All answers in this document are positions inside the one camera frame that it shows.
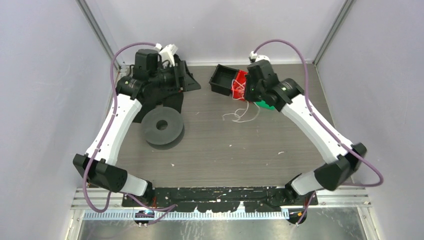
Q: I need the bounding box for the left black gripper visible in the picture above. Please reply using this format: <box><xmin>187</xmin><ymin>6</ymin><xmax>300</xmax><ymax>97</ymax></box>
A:
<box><xmin>150</xmin><ymin>61</ymin><xmax>202</xmax><ymax>94</ymax></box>

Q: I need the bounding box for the white cable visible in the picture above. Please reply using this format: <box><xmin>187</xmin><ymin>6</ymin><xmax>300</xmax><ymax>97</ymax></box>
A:
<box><xmin>221</xmin><ymin>78</ymin><xmax>261</xmax><ymax>124</ymax></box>

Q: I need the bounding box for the grey plastic cable spool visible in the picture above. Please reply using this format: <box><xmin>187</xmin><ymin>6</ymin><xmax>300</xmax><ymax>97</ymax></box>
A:
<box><xmin>141</xmin><ymin>106</ymin><xmax>185</xmax><ymax>150</ymax></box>

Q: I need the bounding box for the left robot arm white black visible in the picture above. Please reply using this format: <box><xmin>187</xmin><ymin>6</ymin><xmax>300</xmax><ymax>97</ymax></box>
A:
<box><xmin>72</xmin><ymin>49</ymin><xmax>201</xmax><ymax>207</ymax></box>

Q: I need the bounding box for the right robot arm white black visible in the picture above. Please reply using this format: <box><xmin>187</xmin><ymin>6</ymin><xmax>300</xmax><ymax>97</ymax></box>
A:
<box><xmin>244</xmin><ymin>59</ymin><xmax>367</xmax><ymax>205</ymax></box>

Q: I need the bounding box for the green plastic bin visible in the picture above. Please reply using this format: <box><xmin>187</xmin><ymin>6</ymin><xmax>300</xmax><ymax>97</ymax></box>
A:
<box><xmin>255</xmin><ymin>101</ymin><xmax>275</xmax><ymax>110</ymax></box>

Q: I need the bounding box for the black cloth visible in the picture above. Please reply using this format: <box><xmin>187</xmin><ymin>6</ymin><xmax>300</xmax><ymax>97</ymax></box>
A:
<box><xmin>132</xmin><ymin>70</ymin><xmax>185</xmax><ymax>123</ymax></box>

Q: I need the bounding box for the red plastic bin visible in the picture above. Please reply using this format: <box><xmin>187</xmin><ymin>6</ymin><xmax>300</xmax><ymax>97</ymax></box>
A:
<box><xmin>231</xmin><ymin>70</ymin><xmax>247</xmax><ymax>101</ymax></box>

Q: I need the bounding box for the black plastic bin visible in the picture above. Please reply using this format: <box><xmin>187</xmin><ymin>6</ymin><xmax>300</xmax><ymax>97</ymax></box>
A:
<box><xmin>209</xmin><ymin>64</ymin><xmax>239</xmax><ymax>96</ymax></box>

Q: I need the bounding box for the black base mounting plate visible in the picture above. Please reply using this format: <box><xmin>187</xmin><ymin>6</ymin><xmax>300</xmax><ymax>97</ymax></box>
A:
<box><xmin>122</xmin><ymin>186</ymin><xmax>312</xmax><ymax>213</ymax></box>

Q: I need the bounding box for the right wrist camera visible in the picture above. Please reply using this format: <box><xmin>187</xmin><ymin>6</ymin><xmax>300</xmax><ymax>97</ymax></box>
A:
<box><xmin>248</xmin><ymin>51</ymin><xmax>270</xmax><ymax>63</ymax></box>

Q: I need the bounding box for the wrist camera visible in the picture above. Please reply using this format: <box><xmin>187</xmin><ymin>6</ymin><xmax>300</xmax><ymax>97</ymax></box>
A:
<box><xmin>248</xmin><ymin>51</ymin><xmax>270</xmax><ymax>63</ymax></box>
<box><xmin>132</xmin><ymin>43</ymin><xmax>178</xmax><ymax>80</ymax></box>

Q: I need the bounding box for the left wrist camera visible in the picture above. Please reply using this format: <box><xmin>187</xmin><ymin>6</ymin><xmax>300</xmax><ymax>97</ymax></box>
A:
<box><xmin>132</xmin><ymin>43</ymin><xmax>178</xmax><ymax>80</ymax></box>

